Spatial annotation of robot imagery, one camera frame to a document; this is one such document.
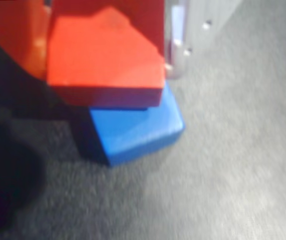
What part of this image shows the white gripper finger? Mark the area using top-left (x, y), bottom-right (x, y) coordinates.
top-left (164, 0), bottom-right (242, 80)

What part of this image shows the blue cube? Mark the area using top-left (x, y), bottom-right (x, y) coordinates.
top-left (88, 79), bottom-right (186, 168)

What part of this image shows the red cube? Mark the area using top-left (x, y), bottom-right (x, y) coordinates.
top-left (46, 0), bottom-right (168, 109)

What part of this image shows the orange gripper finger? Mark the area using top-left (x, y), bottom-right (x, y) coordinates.
top-left (0, 0), bottom-right (53, 81)

